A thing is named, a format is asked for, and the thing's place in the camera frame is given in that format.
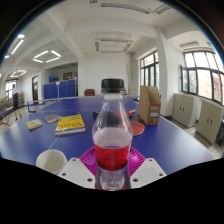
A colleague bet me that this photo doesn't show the person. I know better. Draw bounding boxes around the person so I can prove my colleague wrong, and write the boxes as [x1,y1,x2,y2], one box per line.
[11,83,22,120]

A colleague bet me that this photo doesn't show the clear red-labelled drink bottle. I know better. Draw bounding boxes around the clear red-labelled drink bottle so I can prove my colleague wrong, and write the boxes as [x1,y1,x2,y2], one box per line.
[91,78,134,192]

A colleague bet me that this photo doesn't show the red table tennis paddle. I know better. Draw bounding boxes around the red table tennis paddle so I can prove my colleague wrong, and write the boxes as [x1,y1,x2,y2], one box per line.
[114,108,137,120]
[130,121,147,137]

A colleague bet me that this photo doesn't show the red-legged blue table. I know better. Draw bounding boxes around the red-legged blue table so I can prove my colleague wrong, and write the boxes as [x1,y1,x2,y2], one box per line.
[0,105,14,128]

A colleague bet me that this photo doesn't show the yellow book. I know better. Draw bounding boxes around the yellow book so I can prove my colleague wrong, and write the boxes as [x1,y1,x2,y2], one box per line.
[54,114,87,136]

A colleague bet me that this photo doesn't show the brown armchair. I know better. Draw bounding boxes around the brown armchair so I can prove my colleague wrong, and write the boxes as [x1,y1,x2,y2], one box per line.
[83,88,96,97]

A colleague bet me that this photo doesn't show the dark brown door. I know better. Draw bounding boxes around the dark brown door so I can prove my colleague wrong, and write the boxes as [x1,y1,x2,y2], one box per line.
[31,75,40,102]

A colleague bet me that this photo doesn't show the wide black-framed window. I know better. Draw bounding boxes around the wide black-framed window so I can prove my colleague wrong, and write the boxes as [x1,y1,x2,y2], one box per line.
[180,50,224,106]

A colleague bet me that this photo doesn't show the small blue-yellow book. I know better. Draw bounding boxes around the small blue-yellow book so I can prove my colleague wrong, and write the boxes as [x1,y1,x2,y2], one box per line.
[26,118,44,131]

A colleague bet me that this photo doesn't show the beige double-door cabinet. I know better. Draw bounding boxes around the beige double-door cabinet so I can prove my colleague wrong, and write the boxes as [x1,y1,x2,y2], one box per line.
[194,99,224,145]
[171,92,198,129]

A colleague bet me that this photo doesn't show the white mug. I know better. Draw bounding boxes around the white mug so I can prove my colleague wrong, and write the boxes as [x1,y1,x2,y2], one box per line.
[35,148,69,176]

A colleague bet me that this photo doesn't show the grey notebook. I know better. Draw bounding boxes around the grey notebook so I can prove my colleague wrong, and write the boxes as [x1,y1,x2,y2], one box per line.
[42,113,63,125]

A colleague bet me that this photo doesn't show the blue-framed grey table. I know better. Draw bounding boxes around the blue-framed grey table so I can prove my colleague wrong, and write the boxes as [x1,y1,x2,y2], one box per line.
[26,98,52,113]

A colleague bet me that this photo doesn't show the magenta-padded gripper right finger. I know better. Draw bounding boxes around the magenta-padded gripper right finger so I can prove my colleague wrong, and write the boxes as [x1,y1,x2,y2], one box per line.
[125,146,168,190]

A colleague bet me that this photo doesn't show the blue partition screens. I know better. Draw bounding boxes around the blue partition screens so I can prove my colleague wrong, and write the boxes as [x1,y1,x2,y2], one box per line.
[42,78,78,100]

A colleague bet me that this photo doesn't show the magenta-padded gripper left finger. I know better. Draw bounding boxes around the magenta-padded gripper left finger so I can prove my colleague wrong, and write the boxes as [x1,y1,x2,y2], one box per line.
[57,146,100,190]

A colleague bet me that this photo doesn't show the brown cardboard box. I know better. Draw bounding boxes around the brown cardboard box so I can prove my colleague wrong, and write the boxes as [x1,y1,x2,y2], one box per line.
[138,85,162,126]

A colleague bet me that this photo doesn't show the black bin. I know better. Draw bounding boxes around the black bin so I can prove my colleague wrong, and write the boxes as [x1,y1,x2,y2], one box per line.
[215,119,224,148]

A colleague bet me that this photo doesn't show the tall black-framed window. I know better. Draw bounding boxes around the tall black-framed window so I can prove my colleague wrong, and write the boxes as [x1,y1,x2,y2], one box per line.
[139,50,160,91]

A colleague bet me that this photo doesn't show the black pouch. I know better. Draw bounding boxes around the black pouch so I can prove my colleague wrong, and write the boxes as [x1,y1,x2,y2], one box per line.
[92,110,125,128]

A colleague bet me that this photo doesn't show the ceiling lights group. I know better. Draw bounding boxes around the ceiling lights group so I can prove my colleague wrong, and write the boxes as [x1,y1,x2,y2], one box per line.
[0,33,63,79]

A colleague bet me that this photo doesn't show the ceiling air conditioner unit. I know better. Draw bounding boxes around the ceiling air conditioner unit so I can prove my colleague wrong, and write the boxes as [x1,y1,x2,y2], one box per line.
[94,39,134,54]

